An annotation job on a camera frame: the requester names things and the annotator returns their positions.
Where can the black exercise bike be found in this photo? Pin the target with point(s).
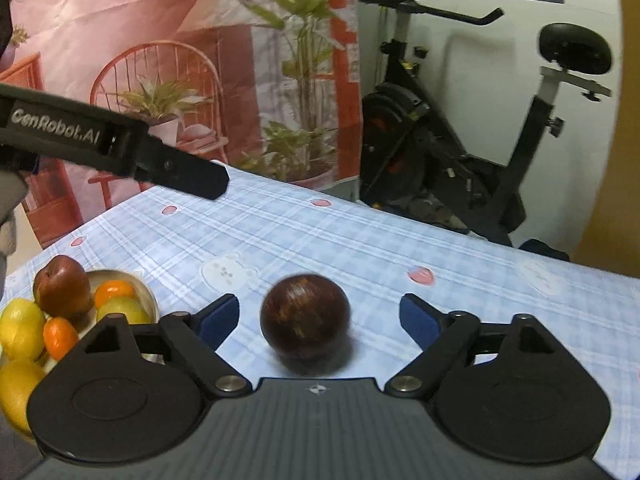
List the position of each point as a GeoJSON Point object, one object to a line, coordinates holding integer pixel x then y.
{"type": "Point", "coordinates": [484, 77]}

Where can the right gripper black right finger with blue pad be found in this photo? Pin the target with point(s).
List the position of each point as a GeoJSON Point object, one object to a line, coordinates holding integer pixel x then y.
{"type": "Point", "coordinates": [448, 342]}

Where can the yellow-green apple in bowl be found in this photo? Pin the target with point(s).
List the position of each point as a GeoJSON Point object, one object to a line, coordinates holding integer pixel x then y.
{"type": "Point", "coordinates": [130, 307]}

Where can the small orange in bowl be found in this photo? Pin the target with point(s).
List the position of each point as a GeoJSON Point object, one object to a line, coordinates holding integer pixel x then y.
{"type": "Point", "coordinates": [113, 288]}

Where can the cream fruit bowl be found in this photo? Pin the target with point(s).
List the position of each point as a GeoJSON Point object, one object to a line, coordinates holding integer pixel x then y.
{"type": "Point", "coordinates": [86, 322]}

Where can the grey gloved left hand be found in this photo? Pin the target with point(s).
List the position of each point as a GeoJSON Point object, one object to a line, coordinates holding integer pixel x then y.
{"type": "Point", "coordinates": [13, 189]}

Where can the small orange tangerine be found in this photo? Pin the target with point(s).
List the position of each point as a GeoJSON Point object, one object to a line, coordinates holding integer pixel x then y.
{"type": "Point", "coordinates": [59, 337]}

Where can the pink printed backdrop cloth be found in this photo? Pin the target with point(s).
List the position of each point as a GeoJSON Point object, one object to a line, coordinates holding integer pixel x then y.
{"type": "Point", "coordinates": [270, 86]}

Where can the yellow lemon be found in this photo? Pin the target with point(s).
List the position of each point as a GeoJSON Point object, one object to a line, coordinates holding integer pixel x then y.
{"type": "Point", "coordinates": [22, 324]}
{"type": "Point", "coordinates": [19, 378]}

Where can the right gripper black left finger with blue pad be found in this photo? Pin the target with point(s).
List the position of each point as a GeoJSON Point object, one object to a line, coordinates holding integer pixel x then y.
{"type": "Point", "coordinates": [189, 342]}

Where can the blue plaid tablecloth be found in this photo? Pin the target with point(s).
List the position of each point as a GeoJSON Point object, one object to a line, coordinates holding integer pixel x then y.
{"type": "Point", "coordinates": [190, 251]}

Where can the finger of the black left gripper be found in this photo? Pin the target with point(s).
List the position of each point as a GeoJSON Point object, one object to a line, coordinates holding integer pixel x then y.
{"type": "Point", "coordinates": [161, 164]}

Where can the dark purple passion fruit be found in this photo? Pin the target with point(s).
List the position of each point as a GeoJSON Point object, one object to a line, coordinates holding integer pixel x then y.
{"type": "Point", "coordinates": [305, 317]}

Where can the yellow lemon in bowl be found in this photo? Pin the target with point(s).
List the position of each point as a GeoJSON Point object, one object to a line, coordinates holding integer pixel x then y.
{"type": "Point", "coordinates": [22, 324]}

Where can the red apple in bowl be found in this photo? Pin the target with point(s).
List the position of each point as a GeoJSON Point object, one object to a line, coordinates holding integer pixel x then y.
{"type": "Point", "coordinates": [62, 285]}

